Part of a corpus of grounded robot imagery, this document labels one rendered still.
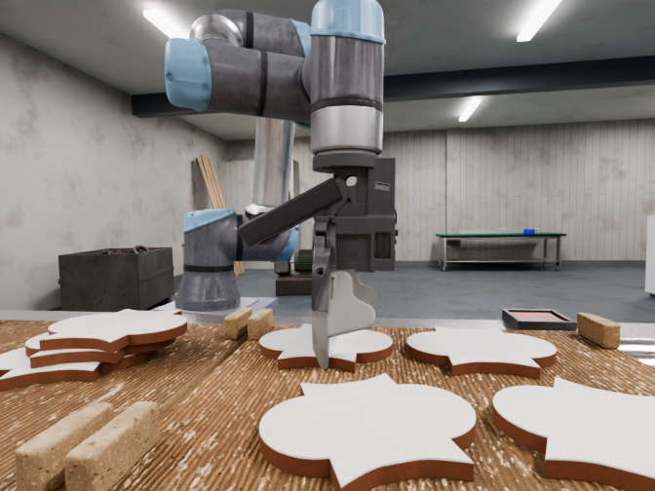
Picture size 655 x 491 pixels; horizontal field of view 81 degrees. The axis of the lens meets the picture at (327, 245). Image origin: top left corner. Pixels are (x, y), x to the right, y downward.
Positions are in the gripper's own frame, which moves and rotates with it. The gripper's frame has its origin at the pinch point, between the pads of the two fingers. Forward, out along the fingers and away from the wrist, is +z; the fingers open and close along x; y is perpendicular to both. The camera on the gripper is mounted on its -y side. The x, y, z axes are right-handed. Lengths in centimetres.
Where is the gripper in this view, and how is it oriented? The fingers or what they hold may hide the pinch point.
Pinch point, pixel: (325, 343)
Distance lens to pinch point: 43.6
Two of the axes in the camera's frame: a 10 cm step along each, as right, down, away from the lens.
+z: -0.1, 10.0, 0.7
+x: 1.4, -0.7, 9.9
